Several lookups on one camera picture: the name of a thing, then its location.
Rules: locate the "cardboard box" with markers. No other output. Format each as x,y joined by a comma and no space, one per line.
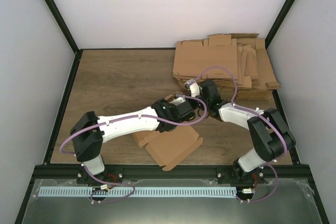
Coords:
170,144

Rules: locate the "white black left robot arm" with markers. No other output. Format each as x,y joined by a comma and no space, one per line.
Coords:
91,131

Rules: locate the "stack of flat cardboard blanks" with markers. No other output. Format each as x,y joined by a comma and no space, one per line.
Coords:
236,62

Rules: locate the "grey metal front plate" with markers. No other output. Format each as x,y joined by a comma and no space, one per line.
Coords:
275,201

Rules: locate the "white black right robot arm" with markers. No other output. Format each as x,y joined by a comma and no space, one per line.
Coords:
270,134

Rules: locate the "light blue slotted cable duct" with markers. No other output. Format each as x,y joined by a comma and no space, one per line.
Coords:
118,192

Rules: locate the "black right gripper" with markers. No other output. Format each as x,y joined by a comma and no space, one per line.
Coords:
190,102

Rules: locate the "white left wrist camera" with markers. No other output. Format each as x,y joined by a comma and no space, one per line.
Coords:
178,100

